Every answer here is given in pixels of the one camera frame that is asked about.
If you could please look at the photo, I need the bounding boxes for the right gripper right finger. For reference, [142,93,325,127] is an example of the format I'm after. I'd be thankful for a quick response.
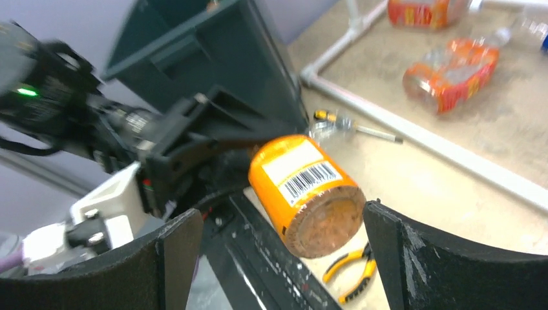
[363,200,547,309]

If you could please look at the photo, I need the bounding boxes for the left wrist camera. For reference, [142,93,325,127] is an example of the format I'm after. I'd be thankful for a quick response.
[22,161,164,276]

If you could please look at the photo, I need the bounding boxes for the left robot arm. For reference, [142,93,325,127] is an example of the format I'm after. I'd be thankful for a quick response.
[1,22,297,217]

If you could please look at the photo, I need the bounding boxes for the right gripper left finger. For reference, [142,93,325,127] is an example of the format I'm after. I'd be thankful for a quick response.
[1,209,203,309]

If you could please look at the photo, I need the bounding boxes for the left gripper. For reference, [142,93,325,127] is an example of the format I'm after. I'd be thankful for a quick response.
[136,88,298,214]

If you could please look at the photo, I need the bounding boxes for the blue label bottle back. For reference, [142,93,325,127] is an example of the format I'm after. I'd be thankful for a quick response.
[511,6,547,53]

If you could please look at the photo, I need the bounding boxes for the dark green plastic bin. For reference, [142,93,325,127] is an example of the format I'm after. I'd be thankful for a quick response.
[101,0,308,132]

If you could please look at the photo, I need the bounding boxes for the yellow black tool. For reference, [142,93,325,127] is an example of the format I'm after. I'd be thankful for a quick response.
[313,110,403,144]

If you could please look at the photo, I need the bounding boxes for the yellow handled pliers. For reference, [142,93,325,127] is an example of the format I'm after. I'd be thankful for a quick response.
[322,242,377,305]

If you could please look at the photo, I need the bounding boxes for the large crushed orange label bottle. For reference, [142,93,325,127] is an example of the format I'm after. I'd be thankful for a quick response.
[387,0,483,30]

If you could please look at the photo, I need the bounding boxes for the small orange juice bottle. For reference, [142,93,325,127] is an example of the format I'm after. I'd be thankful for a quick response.
[248,135,366,259]

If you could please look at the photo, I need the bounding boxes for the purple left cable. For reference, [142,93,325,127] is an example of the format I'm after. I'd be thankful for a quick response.
[0,245,26,274]

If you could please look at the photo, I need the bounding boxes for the white PVC pipe frame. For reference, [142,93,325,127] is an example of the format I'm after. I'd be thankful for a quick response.
[300,1,547,211]

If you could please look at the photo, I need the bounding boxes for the clear bottle white cap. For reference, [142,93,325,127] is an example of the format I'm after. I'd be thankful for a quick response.
[308,118,355,149]

